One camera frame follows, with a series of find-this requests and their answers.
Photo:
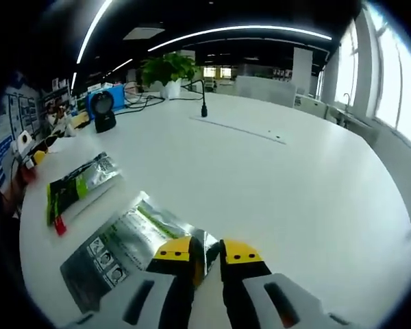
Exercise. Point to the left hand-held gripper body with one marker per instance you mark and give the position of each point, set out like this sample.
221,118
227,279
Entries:
23,145

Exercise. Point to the short ceiling light strip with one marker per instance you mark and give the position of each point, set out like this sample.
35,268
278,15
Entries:
73,81
120,66

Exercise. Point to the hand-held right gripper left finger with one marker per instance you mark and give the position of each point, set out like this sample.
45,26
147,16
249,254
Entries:
116,301

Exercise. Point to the green silver sheet goods packet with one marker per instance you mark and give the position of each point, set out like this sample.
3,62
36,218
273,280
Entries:
82,181

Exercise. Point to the metal shelf rack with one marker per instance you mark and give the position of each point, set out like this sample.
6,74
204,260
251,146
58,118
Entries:
56,92

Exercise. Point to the person's left hand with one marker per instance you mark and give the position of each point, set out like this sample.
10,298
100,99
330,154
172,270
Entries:
28,175

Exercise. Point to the large window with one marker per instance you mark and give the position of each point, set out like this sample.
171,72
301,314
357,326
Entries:
407,96

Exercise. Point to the white cabinet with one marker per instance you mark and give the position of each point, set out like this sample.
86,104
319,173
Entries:
263,90

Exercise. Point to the ceiling air vent panel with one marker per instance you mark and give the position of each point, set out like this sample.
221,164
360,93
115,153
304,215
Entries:
144,32

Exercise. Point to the potted green plant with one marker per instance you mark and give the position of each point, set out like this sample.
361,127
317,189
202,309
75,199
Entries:
168,68

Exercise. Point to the wall poster board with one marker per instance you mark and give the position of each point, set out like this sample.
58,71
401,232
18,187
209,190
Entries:
20,109

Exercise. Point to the blue plastic box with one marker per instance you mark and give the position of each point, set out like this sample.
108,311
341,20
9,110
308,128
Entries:
118,95

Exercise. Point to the sink with faucet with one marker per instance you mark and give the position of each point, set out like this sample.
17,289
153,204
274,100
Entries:
349,113

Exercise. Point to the yellow box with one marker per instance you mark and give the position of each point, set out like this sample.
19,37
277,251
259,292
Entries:
79,121

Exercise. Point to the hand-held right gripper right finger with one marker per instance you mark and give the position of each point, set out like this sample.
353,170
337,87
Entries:
260,301

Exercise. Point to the long ceiling light strip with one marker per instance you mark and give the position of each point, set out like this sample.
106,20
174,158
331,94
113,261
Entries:
91,31

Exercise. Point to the black cylindrical stand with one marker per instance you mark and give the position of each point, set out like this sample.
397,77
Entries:
104,120

